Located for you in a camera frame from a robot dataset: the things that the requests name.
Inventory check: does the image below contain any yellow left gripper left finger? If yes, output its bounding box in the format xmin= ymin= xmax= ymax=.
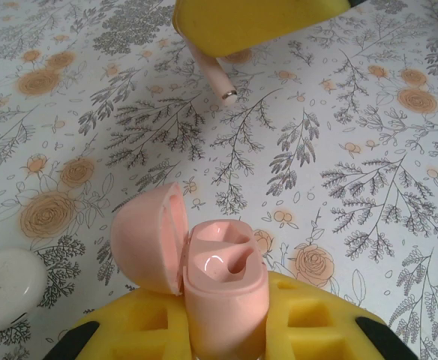
xmin=48 ymin=288 xmax=194 ymax=360

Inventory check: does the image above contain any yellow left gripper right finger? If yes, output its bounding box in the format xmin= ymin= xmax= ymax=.
xmin=262 ymin=270 xmax=419 ymax=360

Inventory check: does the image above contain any pink wireless earbud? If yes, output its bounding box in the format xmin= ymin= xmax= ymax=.
xmin=187 ymin=40 xmax=239 ymax=105

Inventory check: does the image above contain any pink earbud charging case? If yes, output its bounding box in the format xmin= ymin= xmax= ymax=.
xmin=109 ymin=182 xmax=269 ymax=360

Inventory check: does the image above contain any white earbud charging case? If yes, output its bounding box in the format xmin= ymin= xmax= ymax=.
xmin=0 ymin=247 xmax=48 ymax=335

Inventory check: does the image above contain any floral patterned table cover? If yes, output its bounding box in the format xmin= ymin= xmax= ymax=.
xmin=0 ymin=0 xmax=438 ymax=360

